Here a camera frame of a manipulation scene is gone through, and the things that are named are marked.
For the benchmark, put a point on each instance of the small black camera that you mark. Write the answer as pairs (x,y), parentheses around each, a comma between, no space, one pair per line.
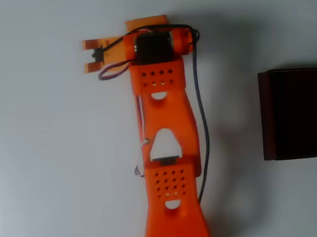
(97,55)

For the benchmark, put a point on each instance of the pale orange camera mount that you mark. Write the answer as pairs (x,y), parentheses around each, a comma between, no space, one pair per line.
(114,58)

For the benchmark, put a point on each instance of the dark brown box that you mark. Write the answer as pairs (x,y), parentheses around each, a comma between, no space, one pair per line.
(299,111)

